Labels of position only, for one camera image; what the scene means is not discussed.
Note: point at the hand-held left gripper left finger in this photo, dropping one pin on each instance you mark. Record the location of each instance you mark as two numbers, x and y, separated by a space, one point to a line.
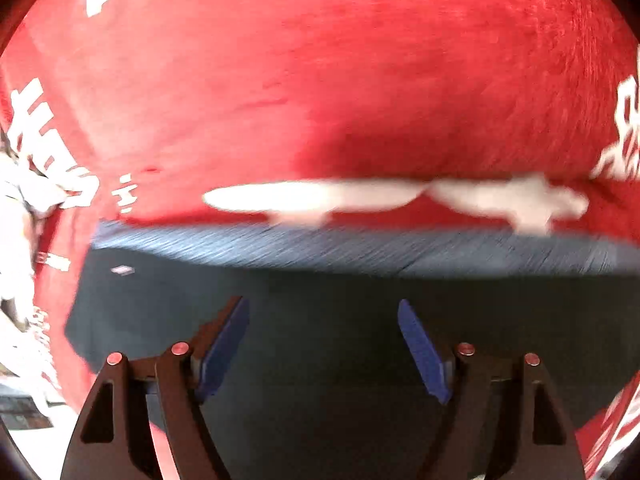
222 350

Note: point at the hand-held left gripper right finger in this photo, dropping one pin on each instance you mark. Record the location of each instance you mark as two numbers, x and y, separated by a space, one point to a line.
425 350

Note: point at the dark blue pants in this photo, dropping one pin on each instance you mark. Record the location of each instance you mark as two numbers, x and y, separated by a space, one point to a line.
325 335

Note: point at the white patterned cloth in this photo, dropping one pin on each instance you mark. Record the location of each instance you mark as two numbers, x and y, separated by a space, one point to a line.
20 190

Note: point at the red printed blanket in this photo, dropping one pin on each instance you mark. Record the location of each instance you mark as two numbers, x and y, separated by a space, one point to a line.
300 85

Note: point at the dark flat box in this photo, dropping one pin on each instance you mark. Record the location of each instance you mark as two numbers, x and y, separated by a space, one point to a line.
20 412

